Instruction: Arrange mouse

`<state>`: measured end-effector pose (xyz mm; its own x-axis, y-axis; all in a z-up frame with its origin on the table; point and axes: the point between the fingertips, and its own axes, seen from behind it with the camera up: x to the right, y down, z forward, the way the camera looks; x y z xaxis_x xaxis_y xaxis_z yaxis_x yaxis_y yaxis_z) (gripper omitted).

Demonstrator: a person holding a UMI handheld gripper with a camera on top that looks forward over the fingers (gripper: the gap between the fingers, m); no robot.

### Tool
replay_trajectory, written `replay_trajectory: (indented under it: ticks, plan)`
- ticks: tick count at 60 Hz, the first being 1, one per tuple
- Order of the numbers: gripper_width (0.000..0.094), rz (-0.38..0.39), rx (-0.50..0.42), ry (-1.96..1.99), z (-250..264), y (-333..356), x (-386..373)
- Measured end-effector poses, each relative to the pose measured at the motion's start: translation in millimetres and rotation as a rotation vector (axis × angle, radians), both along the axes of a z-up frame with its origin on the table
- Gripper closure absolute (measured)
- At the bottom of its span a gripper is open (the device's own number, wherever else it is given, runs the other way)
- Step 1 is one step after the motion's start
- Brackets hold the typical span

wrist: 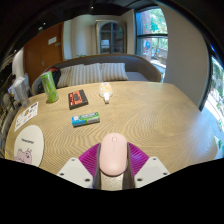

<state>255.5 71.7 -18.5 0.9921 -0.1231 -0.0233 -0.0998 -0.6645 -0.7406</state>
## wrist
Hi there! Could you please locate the pink computer mouse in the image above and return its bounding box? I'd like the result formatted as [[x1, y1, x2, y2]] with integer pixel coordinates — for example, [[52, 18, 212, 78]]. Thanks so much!
[[99, 132, 129, 177]]

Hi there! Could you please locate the white sticker sheet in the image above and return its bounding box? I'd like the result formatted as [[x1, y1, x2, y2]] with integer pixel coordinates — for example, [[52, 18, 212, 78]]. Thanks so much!
[[13, 101, 40, 133]]

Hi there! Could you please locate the black box with orange print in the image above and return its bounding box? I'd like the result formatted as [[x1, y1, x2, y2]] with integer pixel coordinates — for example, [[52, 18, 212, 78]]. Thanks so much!
[[67, 89, 89, 111]]

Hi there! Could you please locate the brown wooden door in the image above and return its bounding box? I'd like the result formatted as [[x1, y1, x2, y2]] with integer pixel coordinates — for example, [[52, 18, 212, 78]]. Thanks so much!
[[23, 22, 65, 88]]

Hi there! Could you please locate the green and blue small pack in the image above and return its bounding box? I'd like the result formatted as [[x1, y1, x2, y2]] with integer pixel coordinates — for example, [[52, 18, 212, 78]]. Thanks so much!
[[71, 111, 101, 128]]

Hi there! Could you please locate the large side window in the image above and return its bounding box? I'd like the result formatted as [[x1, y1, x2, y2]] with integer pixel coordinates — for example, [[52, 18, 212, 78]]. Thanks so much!
[[199, 49, 224, 161]]

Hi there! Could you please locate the round white pig-print mouse pad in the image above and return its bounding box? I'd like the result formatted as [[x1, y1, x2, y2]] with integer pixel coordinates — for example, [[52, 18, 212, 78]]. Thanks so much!
[[13, 124, 45, 168]]

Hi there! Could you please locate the white tube with orange print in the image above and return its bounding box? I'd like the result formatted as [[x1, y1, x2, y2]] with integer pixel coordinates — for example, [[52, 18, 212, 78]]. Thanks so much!
[[98, 82, 113, 104]]

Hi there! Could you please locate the green drink can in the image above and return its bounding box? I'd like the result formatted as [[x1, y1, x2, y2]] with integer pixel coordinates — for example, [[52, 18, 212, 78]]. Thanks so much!
[[39, 71, 60, 104]]

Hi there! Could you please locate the striped cushion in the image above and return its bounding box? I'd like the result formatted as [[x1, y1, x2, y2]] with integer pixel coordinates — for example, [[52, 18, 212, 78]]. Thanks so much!
[[78, 63, 104, 86], [100, 62, 129, 82], [57, 64, 86, 89]]

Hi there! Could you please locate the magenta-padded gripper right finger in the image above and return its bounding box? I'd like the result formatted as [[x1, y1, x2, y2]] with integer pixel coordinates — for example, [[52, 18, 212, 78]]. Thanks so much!
[[122, 142, 171, 190]]

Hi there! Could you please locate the arched glass-door cabinet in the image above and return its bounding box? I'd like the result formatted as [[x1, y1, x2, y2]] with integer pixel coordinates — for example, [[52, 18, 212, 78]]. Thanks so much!
[[95, 19, 128, 56]]

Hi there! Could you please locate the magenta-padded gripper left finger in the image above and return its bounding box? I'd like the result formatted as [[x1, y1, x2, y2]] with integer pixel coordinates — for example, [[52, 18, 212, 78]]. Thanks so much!
[[56, 142, 103, 191]]

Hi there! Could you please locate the black-framed window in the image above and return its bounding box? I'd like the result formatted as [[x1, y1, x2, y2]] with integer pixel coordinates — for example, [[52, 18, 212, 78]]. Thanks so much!
[[134, 6, 169, 83]]

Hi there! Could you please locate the grey curved sofa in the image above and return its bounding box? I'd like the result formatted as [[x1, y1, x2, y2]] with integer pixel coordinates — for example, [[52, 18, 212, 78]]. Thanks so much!
[[30, 53, 162, 96]]

